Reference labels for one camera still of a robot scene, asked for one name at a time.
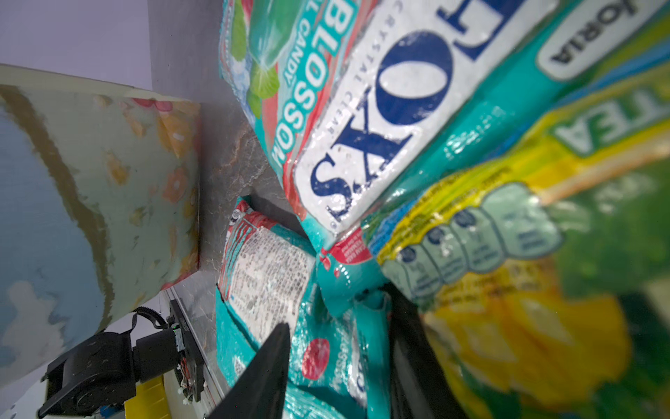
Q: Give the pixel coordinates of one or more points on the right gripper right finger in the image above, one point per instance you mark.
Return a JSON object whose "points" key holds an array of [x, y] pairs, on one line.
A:
{"points": [[418, 386]]}

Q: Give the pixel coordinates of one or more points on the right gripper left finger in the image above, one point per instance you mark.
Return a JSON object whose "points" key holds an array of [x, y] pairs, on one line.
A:
{"points": [[260, 391]]}

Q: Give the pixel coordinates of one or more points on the yellow plastic bin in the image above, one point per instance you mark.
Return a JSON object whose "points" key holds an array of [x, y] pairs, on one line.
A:
{"points": [[150, 402]]}

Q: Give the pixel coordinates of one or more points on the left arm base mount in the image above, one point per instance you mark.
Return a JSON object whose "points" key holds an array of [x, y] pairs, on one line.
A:
{"points": [[191, 362]]}

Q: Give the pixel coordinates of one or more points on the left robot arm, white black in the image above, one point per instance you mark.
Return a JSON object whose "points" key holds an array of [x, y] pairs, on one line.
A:
{"points": [[105, 369]]}

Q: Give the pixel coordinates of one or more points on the teal Fox's mint bag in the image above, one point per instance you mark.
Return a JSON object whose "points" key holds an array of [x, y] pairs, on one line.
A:
{"points": [[358, 104]]}

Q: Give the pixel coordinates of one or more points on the yellow green Fox's bag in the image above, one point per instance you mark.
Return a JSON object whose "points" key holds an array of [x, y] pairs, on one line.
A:
{"points": [[532, 236]]}

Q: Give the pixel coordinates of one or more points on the teal white candy bag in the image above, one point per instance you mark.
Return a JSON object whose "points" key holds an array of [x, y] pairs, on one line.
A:
{"points": [[337, 367]]}

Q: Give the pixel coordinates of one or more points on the paper bag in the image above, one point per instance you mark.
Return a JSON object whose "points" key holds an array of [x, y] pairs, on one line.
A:
{"points": [[99, 208]]}

